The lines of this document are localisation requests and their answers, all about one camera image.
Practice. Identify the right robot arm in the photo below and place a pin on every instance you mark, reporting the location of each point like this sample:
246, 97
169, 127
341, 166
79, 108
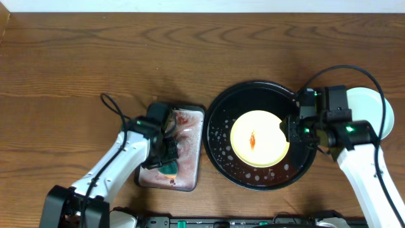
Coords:
365, 168

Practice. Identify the rectangular black soapy tray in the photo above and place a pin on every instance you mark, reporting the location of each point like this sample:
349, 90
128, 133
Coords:
188, 138

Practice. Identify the green yellow sponge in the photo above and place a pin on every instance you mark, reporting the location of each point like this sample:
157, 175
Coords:
169, 169

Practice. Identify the light blue plate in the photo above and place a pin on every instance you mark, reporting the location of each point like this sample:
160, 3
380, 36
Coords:
366, 104

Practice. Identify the yellow plate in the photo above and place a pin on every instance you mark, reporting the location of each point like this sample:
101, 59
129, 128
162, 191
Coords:
257, 140

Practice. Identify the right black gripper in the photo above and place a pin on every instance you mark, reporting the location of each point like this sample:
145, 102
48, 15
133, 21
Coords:
291, 123

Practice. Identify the round black tray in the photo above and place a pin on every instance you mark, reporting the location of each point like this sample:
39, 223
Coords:
219, 119

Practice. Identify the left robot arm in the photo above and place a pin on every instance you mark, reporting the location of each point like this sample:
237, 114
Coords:
142, 142

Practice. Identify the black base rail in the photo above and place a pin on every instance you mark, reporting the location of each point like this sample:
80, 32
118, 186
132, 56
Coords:
120, 217

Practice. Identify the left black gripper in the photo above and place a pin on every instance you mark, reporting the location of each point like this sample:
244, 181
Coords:
171, 147

